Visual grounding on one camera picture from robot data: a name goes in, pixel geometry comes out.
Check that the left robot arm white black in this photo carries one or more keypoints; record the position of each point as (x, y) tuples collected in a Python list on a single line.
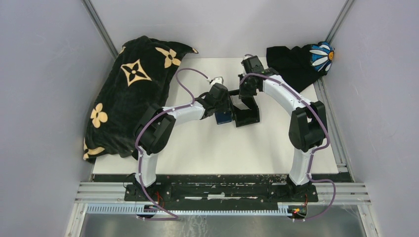
[(155, 127)]

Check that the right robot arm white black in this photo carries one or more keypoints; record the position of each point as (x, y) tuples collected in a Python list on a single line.
[(308, 124)]

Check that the black card tray stand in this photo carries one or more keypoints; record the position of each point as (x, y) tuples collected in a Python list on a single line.
[(245, 117)]

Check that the black cloth with blue flower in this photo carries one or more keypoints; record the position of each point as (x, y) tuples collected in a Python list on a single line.
[(300, 67)]

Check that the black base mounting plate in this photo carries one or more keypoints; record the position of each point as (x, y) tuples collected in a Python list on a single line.
[(217, 196)]

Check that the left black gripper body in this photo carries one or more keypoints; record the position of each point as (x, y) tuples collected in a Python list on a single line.
[(224, 105)]

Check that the aluminium frame rails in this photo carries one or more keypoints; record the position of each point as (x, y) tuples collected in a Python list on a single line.
[(343, 208)]

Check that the blue leather card holder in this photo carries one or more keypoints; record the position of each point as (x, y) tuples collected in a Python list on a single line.
[(223, 117)]

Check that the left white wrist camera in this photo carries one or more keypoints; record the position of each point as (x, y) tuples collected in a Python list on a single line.
[(215, 80)]

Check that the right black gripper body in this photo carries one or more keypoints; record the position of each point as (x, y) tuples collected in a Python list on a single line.
[(245, 90)]

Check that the stack of credit cards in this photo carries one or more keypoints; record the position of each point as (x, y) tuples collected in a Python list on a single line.
[(238, 103)]

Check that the black blanket with beige flowers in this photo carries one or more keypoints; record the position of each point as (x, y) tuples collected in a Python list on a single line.
[(140, 77)]

